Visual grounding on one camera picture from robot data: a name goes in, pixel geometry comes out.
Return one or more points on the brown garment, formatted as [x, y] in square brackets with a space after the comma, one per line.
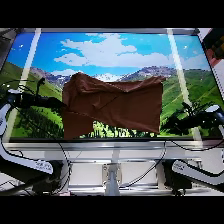
[126, 106]

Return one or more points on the silver frame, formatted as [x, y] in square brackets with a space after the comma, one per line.
[112, 173]

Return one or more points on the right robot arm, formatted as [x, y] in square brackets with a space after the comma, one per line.
[200, 175]

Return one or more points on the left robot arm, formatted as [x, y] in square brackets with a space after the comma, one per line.
[33, 165]

